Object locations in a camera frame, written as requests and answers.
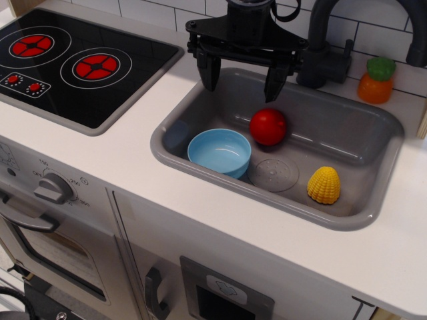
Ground light blue bowl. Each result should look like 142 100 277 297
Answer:
187 129 252 179

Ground grey dishwasher panel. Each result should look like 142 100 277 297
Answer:
179 256 275 320

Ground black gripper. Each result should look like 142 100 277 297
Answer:
185 1 308 103

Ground orange toy carrot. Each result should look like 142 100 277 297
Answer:
357 57 396 104

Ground grey sink basin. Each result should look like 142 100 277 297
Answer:
151 68 404 231

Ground yellow toy corn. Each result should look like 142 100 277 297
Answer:
307 167 341 205

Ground dark grey faucet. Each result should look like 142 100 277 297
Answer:
297 1 426 88

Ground black toy stovetop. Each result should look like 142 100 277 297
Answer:
1 9 183 136

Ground black cable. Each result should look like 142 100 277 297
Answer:
0 286 37 320

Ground grey oven door handle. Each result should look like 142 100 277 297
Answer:
1 191 60 233

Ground grey cabinet door handle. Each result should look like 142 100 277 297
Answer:
144 267 170 320

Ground red toy tomato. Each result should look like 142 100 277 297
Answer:
250 108 287 146

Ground grey oven knob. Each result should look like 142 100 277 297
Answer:
34 173 73 205

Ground white oven door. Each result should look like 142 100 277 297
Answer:
0 186 147 320

